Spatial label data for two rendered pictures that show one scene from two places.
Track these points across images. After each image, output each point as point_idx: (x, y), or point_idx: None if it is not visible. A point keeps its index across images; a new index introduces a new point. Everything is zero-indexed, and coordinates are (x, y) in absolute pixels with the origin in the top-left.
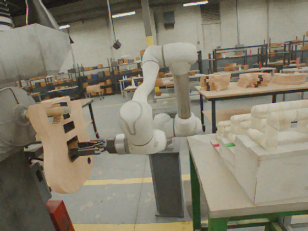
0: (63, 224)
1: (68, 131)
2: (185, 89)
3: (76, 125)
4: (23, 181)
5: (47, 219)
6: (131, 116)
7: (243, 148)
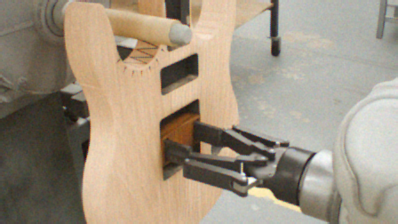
0: None
1: (175, 84)
2: None
3: (205, 68)
4: (48, 166)
5: None
6: (384, 169)
7: None
